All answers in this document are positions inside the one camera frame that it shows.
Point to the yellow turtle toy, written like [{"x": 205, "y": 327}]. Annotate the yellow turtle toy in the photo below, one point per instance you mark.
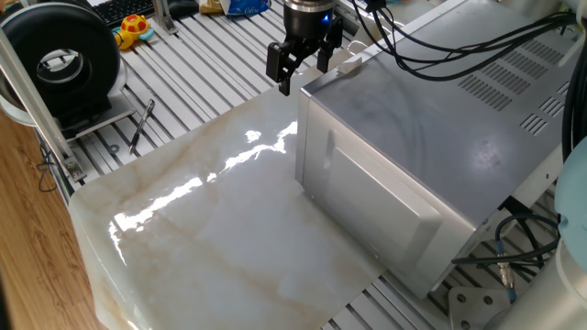
[{"x": 133, "y": 25}]

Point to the metal corner bracket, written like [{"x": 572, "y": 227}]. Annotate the metal corner bracket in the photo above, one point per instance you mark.
[{"x": 75, "y": 169}]

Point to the marble pattern mat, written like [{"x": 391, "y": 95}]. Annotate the marble pattern mat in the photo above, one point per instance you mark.
[{"x": 206, "y": 238}]

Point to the black computer mouse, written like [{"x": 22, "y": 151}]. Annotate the black computer mouse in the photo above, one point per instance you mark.
[{"x": 183, "y": 8}]

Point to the silver microwave oven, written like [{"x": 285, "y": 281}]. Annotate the silver microwave oven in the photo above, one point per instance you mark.
[{"x": 413, "y": 128}]

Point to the yellow snack bag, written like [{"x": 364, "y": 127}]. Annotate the yellow snack bag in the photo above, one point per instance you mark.
[{"x": 211, "y": 7}]

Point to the aluminium upright profile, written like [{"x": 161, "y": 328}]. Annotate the aluminium upright profile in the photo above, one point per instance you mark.
[{"x": 164, "y": 18}]

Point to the black pen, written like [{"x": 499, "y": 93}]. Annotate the black pen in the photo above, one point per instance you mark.
[{"x": 141, "y": 126}]

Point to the blue snack bag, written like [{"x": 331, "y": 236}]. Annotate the blue snack bag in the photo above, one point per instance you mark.
[{"x": 245, "y": 8}]

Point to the black keyboard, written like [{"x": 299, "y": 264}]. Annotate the black keyboard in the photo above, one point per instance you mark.
[{"x": 124, "y": 9}]

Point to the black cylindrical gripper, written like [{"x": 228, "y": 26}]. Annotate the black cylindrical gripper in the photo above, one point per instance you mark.
[{"x": 307, "y": 25}]

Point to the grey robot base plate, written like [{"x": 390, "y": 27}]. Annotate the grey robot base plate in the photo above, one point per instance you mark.
[{"x": 477, "y": 311}]

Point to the black round duct fan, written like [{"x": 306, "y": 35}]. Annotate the black round duct fan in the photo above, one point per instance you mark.
[{"x": 101, "y": 59}]

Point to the white fan base plate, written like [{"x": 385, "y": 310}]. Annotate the white fan base plate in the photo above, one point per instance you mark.
[{"x": 117, "y": 114}]

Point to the aluminium frame strut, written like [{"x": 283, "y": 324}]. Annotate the aluminium frame strut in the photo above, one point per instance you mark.
[{"x": 36, "y": 101}]

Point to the metal washer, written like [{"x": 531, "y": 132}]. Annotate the metal washer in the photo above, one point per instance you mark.
[{"x": 110, "y": 149}]

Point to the white tape piece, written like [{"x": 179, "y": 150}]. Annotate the white tape piece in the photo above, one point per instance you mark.
[{"x": 349, "y": 65}]

